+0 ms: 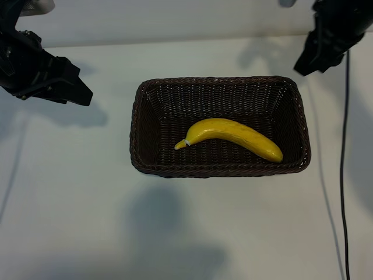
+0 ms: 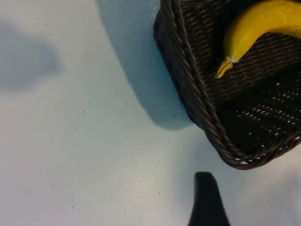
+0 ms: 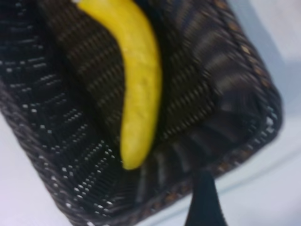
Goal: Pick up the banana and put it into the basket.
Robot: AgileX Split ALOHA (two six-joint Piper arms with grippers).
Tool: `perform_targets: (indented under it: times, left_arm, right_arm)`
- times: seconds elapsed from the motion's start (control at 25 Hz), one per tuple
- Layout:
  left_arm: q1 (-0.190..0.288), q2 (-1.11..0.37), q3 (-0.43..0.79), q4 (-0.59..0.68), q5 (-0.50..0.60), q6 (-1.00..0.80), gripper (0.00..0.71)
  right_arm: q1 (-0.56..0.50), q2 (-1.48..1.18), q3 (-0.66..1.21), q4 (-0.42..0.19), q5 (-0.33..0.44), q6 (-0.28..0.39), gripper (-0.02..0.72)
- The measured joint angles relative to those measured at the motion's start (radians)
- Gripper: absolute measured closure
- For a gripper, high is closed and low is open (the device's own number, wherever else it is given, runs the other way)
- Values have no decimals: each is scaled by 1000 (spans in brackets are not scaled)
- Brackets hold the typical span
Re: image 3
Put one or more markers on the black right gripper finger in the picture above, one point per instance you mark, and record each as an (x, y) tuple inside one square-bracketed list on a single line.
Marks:
[(205, 207)]

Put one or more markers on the yellow banana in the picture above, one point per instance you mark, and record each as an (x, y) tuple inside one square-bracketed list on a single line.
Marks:
[(141, 82)]

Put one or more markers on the dark brown wicker basket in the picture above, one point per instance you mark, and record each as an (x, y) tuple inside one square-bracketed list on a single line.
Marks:
[(70, 117)]

